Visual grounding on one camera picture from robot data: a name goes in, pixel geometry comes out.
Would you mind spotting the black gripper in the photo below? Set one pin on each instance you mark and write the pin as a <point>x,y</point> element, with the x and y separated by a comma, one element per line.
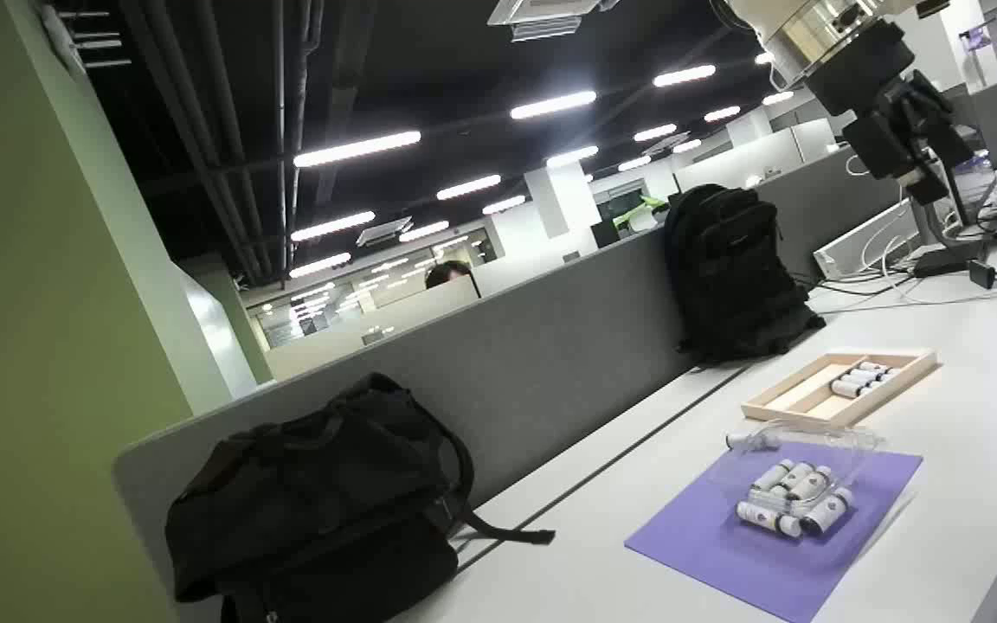
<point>862,81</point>

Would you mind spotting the wooden tray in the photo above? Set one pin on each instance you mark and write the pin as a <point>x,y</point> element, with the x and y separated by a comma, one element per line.
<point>804,399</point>

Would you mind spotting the small white object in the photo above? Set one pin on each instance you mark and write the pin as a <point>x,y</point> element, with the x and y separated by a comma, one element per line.
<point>754,441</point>

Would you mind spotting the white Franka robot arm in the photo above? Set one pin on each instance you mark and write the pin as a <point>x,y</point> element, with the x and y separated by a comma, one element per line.
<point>796,34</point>

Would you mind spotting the white vented box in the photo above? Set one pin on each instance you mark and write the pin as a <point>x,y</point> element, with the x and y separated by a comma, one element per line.
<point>868,245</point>

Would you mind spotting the ceiling light tube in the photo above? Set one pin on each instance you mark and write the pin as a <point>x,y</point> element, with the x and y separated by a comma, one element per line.
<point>334,225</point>
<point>552,105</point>
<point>685,74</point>
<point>470,187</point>
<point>358,151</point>

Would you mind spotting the black power adapter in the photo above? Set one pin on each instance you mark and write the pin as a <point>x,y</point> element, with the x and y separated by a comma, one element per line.
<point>982,276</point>

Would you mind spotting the black upright backpack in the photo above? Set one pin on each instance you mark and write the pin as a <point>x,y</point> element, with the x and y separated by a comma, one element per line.
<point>734,278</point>

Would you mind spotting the small white bottle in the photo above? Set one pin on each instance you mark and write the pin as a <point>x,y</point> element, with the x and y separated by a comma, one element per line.
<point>772,474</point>
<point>811,480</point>
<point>828,510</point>
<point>767,518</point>

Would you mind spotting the grey desk divider panel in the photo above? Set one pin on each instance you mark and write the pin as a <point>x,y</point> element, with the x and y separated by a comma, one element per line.
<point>522,367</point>

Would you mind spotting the purple mat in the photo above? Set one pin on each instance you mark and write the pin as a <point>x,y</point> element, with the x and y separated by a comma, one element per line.
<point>727,549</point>

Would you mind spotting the green column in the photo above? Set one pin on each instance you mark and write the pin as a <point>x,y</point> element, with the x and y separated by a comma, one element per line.
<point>36,346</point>

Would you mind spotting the black camera stand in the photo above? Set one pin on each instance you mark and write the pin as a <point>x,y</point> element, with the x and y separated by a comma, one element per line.
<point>950,253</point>

